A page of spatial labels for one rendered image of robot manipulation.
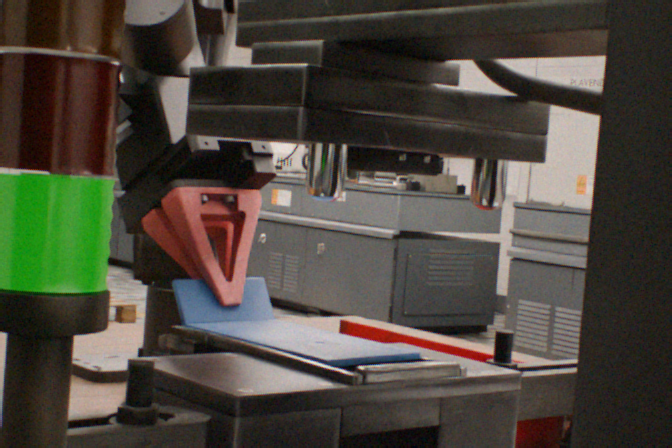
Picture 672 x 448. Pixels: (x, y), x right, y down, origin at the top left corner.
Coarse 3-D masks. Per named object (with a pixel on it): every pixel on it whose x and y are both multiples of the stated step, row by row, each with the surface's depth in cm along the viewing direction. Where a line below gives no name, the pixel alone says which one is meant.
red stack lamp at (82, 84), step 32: (0, 64) 34; (32, 64) 33; (64, 64) 33; (96, 64) 34; (0, 96) 34; (32, 96) 33; (64, 96) 33; (96, 96) 34; (0, 128) 34; (32, 128) 33; (64, 128) 34; (96, 128) 34; (0, 160) 34; (32, 160) 34; (64, 160) 34; (96, 160) 34
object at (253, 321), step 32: (192, 288) 73; (256, 288) 76; (192, 320) 72; (224, 320) 73; (256, 320) 75; (288, 352) 63; (320, 352) 63; (352, 352) 64; (384, 352) 65; (416, 352) 65
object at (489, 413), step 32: (224, 416) 54; (256, 416) 54; (288, 416) 55; (320, 416) 57; (352, 416) 58; (384, 416) 59; (416, 416) 61; (448, 416) 63; (480, 416) 64; (512, 416) 66
